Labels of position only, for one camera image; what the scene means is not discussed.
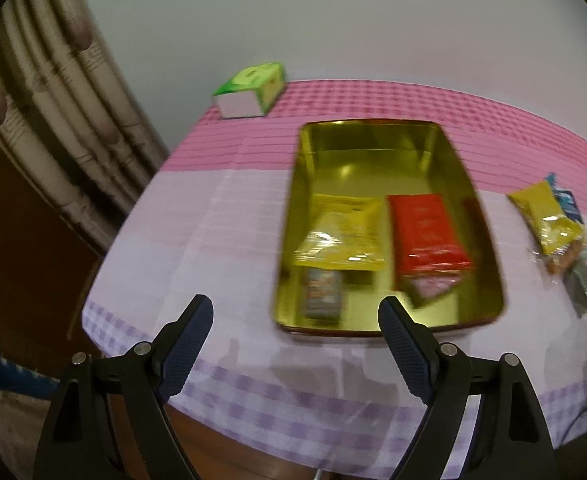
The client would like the yellow snack packet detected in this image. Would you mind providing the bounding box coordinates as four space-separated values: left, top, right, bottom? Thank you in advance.
293 194 387 271
507 180 569 256

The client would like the clear brown snack packet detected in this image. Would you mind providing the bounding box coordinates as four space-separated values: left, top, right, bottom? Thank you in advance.
538 215 587 276

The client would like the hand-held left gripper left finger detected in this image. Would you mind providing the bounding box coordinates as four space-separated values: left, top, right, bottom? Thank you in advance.
34 294 215 480

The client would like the green tissue box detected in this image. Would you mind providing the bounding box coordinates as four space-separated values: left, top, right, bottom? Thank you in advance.
212 61 288 120

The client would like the teal candy packet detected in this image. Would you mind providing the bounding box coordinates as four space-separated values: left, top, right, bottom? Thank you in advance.
546 174 581 223

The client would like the patterned curtain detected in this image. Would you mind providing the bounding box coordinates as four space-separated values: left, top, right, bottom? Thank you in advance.
0 0 172 256

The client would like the maroon tin box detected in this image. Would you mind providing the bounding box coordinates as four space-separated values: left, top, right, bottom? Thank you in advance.
272 119 508 337

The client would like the red snack packet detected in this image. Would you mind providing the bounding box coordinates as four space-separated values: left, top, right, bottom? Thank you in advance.
386 194 474 281

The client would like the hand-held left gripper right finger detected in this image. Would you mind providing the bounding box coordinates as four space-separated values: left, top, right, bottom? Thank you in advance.
378 296 557 480

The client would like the brown wooden furniture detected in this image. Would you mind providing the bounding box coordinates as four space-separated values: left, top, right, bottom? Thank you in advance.
0 115 139 376

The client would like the blue-edged white cloth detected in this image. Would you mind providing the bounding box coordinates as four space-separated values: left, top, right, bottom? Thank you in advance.
0 342 62 466

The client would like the small clear snack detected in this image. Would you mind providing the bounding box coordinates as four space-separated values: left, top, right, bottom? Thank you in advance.
301 266 347 322

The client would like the pink floral snack packet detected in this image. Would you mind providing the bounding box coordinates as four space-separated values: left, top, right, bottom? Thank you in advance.
398 272 461 308

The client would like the pink checked tablecloth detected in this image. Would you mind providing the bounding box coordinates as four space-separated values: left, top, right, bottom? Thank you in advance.
81 79 587 478

